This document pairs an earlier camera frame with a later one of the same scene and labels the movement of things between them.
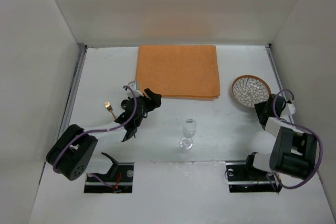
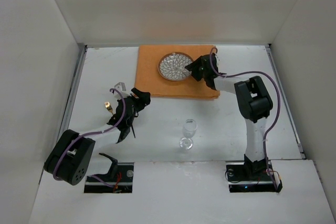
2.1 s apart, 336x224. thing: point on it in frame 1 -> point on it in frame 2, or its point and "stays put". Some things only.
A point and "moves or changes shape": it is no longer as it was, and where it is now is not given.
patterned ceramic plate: x=249 y=90 moves or changes shape
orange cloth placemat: x=189 y=72 stays put
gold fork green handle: x=108 y=106 stays put
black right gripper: x=263 y=111 -> x=197 y=68
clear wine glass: x=189 y=128 stays put
